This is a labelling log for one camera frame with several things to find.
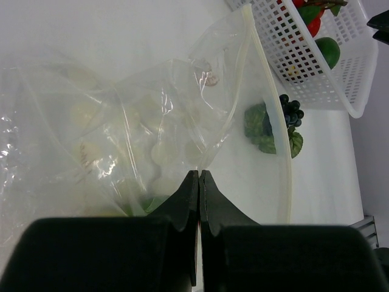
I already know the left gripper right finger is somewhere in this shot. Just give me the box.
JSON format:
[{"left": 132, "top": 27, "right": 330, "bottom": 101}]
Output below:
[{"left": 199, "top": 170, "right": 388, "bottom": 291}]

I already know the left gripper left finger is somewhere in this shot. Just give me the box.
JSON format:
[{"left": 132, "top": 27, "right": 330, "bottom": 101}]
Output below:
[{"left": 1, "top": 171, "right": 199, "bottom": 291}]

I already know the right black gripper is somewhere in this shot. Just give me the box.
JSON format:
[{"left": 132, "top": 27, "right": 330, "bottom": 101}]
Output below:
[{"left": 367, "top": 10, "right": 389, "bottom": 45}]

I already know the green fake lime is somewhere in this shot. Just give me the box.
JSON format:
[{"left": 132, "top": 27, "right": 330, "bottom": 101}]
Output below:
[{"left": 315, "top": 36, "right": 340, "bottom": 69}]

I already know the fake strawberry bunch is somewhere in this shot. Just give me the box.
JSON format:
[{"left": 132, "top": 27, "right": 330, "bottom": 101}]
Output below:
[{"left": 292, "top": 0, "right": 348, "bottom": 37}]

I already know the dark fake grape bunch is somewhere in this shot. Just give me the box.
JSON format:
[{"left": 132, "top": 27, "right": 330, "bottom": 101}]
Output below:
[{"left": 244, "top": 94, "right": 305, "bottom": 159}]

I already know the clear zip top bag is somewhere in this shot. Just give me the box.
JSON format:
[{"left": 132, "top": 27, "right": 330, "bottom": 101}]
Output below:
[{"left": 1, "top": 4, "right": 291, "bottom": 247}]

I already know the white plastic basket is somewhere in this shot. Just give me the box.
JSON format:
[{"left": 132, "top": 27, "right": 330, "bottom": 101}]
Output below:
[{"left": 224, "top": 0, "right": 379, "bottom": 119}]

